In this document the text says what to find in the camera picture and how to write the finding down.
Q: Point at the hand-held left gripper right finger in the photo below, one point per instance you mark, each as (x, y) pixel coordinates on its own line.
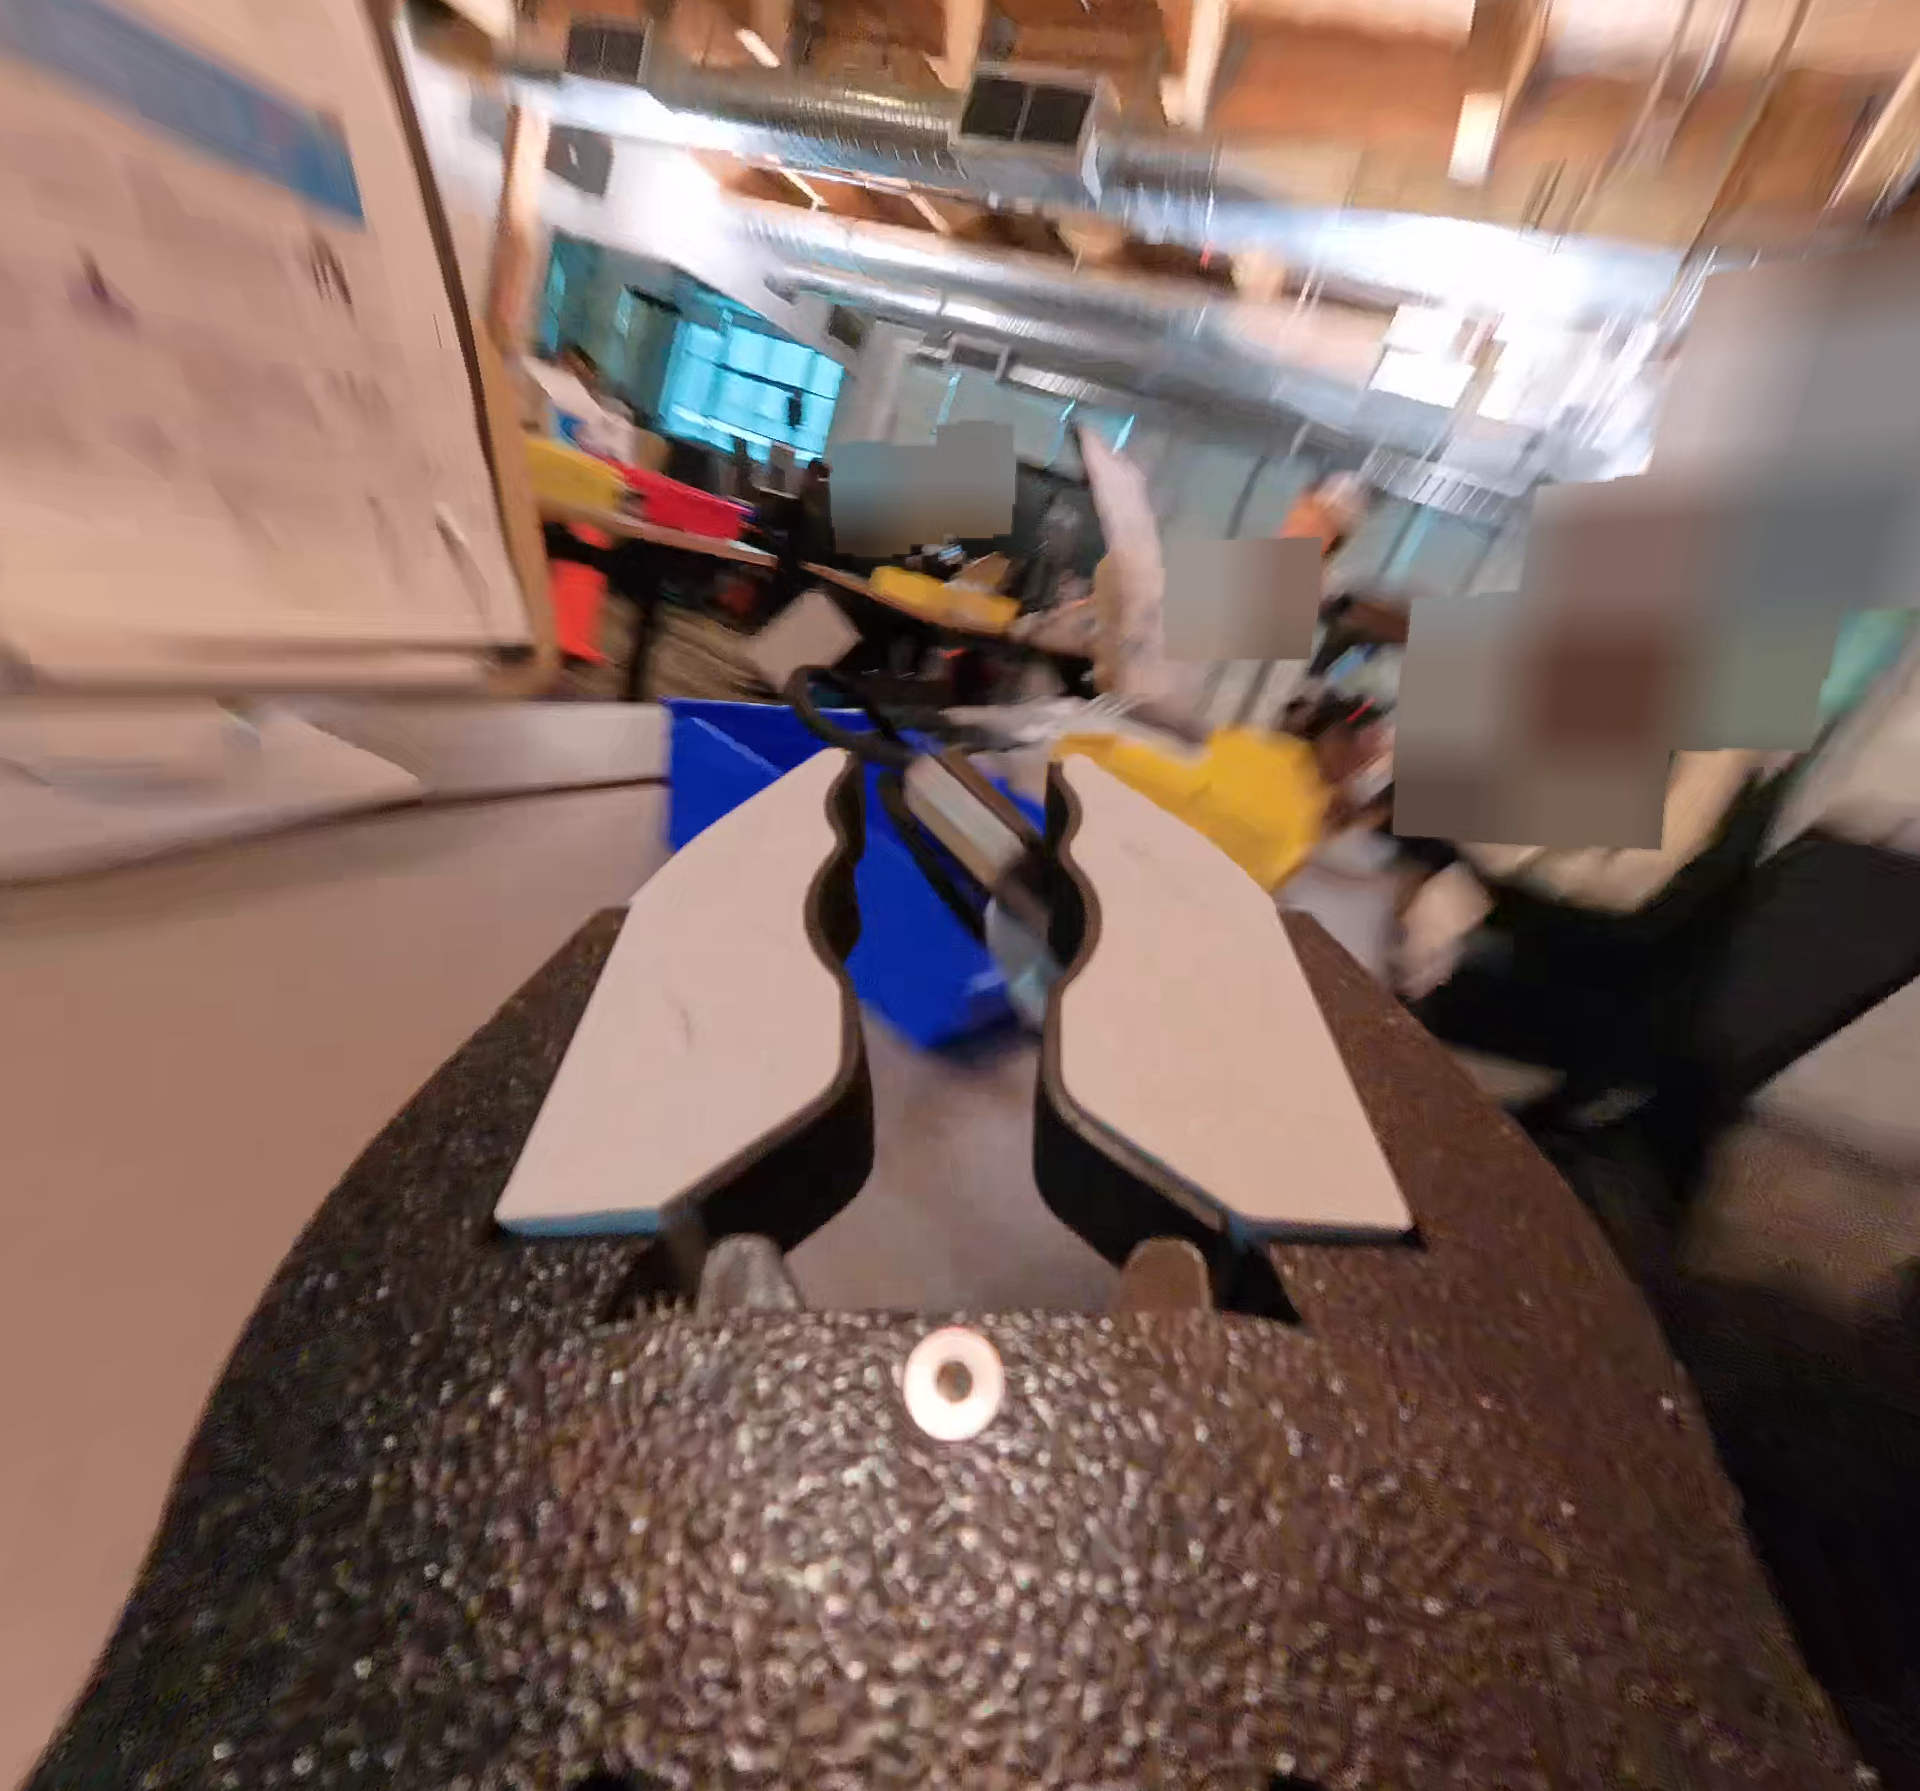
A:
(1200, 1043)

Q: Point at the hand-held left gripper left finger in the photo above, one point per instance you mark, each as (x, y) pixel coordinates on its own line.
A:
(705, 1043)

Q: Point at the yellow plastic bin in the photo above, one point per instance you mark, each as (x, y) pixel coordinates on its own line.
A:
(944, 599)
(572, 475)
(1231, 803)

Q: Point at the blue plastic bin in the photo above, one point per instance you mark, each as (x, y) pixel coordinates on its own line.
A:
(734, 773)

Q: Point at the orange traffic cone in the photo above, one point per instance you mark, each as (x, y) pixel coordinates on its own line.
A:
(579, 615)

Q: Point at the cardboard document stand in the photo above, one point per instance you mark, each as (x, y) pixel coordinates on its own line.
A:
(1124, 531)
(225, 321)

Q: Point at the red plastic bin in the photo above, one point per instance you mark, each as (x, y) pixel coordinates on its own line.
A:
(690, 501)

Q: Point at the silver ventilation duct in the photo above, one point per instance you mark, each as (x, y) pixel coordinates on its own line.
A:
(1050, 187)

